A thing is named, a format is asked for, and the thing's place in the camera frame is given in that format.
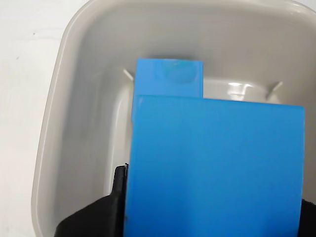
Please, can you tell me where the blue cube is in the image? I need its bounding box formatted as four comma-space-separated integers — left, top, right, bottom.
124, 94, 306, 237
133, 58, 204, 98

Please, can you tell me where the grey plastic bin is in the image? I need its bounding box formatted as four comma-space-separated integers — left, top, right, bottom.
30, 0, 316, 237

